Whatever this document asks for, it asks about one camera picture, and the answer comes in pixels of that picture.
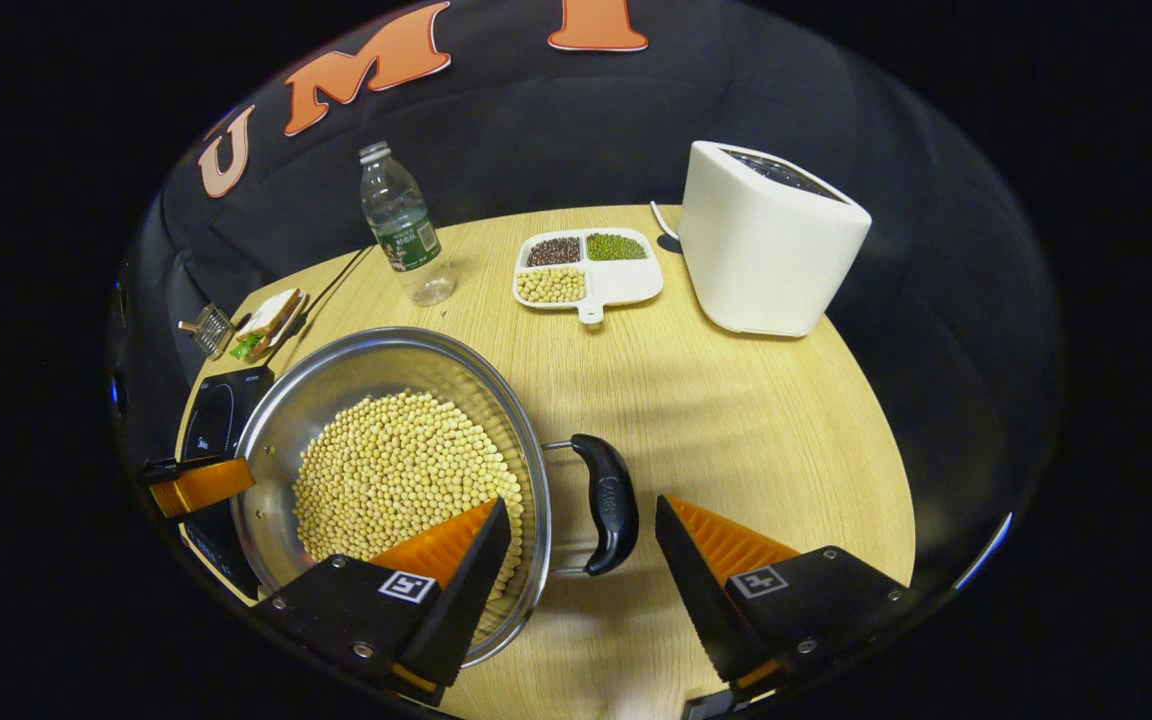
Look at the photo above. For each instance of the pile of green mung beans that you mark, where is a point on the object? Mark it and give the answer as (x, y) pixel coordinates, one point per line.
(616, 247)

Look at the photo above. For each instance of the black backdrop cloth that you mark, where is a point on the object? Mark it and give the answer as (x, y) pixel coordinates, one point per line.
(536, 130)

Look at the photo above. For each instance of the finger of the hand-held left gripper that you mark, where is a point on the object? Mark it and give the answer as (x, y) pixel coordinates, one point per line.
(196, 488)

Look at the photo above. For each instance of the white divided dish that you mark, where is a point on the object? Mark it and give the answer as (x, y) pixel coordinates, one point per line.
(626, 280)

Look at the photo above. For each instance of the pile of dark red beans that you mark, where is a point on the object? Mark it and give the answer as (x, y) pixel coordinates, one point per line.
(554, 251)

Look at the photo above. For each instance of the small soybean portion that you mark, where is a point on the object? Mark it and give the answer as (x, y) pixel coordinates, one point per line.
(551, 285)

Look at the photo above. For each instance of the pile of soybeans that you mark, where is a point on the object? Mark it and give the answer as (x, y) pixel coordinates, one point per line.
(386, 480)

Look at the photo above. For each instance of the stainless steel pot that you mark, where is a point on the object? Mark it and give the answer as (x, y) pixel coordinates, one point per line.
(356, 370)

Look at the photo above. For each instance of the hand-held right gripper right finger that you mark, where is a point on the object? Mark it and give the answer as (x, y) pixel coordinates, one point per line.
(701, 600)

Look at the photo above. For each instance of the white toaster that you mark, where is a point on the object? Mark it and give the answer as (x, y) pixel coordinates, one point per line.
(766, 250)

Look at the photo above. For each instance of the clear plastic water bottle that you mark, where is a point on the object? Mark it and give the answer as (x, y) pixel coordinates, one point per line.
(401, 225)

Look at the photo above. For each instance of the black induction cooktop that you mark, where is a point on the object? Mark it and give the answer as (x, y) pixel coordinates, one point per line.
(221, 415)

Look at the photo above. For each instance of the sandwich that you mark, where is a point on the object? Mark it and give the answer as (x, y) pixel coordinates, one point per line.
(271, 318)

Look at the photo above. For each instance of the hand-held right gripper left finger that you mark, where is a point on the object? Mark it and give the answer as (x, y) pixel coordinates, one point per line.
(466, 600)

